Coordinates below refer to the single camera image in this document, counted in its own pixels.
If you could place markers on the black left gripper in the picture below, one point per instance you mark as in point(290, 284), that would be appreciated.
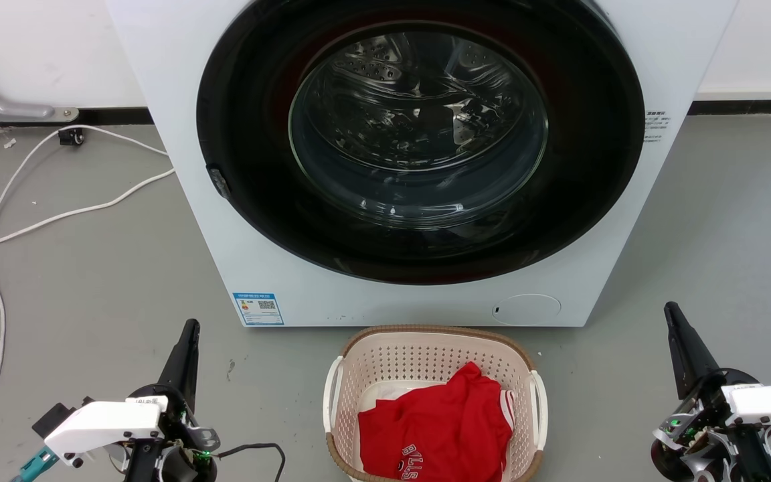
point(188, 438)

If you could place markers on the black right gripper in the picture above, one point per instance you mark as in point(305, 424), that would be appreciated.
point(713, 428)

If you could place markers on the beige plastic laundry basket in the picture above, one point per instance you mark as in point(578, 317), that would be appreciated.
point(399, 358)

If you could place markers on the blue energy label sticker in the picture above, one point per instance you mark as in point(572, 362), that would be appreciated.
point(258, 308)

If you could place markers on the round white filter cover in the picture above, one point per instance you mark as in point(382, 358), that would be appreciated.
point(526, 309)

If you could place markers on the dark door latch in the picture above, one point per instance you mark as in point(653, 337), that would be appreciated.
point(219, 182)

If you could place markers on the white cloth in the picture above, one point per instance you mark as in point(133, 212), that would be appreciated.
point(402, 391)

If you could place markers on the white front-load washing machine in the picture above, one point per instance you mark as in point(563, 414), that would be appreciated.
point(178, 134)

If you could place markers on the black round washer door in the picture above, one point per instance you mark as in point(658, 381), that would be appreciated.
point(251, 134)

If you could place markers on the small black floor plug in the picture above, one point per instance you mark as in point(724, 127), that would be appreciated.
point(71, 136)

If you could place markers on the red basketball jersey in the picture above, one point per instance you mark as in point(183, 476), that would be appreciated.
point(439, 428)

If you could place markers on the steel washer drum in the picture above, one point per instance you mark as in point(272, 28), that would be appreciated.
point(419, 127)

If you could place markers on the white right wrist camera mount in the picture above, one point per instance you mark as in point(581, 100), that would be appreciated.
point(770, 405)

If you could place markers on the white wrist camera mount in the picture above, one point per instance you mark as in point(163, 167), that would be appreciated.
point(770, 405)
point(101, 425)

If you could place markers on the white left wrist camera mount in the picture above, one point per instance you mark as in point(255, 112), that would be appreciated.
point(101, 425)

